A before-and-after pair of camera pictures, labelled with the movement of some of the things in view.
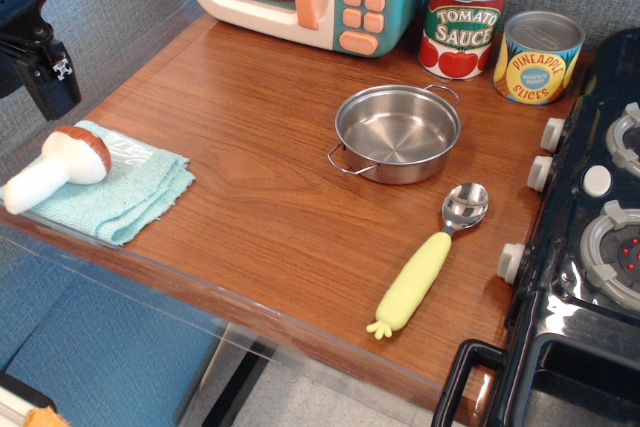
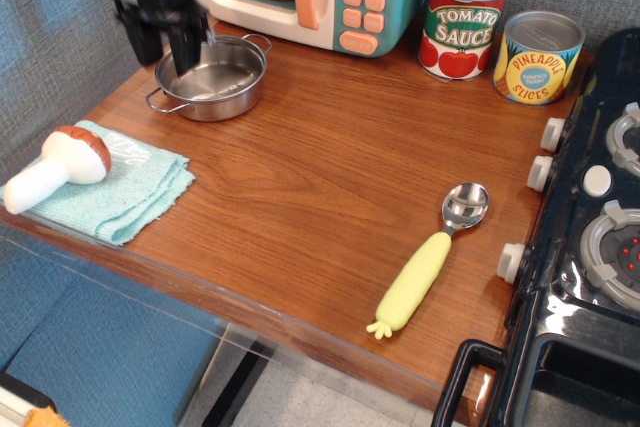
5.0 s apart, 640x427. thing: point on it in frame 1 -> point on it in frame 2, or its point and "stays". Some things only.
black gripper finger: (51, 80) -> (147, 40)
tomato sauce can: (462, 20) stays
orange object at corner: (44, 417) stays
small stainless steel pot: (396, 134) -> (225, 83)
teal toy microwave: (372, 1) stays
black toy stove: (572, 344) stays
